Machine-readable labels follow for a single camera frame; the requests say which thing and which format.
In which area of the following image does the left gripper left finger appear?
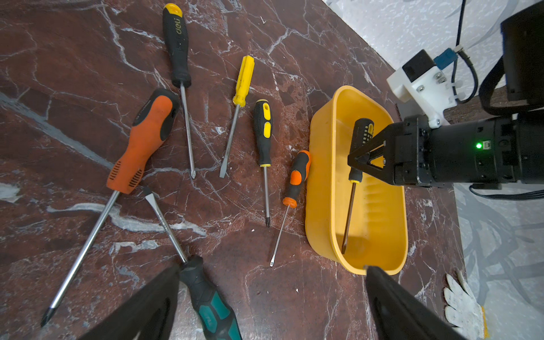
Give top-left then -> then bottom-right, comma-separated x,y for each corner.
81,265 -> 180,339

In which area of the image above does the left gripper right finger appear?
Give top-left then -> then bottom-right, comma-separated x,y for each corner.
365,266 -> 463,339

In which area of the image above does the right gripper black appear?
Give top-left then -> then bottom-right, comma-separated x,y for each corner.
348,116 -> 517,187

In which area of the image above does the black yellow dotted screwdriver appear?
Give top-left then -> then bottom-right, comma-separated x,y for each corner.
341,118 -> 374,254

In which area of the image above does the large orange black screwdriver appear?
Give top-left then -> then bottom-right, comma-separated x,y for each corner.
41,89 -> 180,327

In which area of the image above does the black screwdriver yellow cap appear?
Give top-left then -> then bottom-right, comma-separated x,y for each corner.
162,3 -> 196,179

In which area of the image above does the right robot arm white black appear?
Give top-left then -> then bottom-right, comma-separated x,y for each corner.
347,3 -> 543,188

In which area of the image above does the green black screwdriver left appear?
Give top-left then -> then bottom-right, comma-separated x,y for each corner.
143,187 -> 242,340

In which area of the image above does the yellow plastic storage box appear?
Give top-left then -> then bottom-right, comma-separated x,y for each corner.
305,86 -> 408,275

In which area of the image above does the small orange black screwdriver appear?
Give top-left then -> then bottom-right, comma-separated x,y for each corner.
269,150 -> 312,267

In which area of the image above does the black yellow small screwdriver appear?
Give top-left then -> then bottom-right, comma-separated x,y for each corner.
253,99 -> 273,228

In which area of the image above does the white work glove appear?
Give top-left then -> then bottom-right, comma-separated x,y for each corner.
443,270 -> 489,339

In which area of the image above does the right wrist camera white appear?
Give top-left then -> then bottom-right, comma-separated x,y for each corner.
387,50 -> 457,129

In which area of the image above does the yellow handle screwdriver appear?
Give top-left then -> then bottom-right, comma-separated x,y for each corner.
219,55 -> 255,178

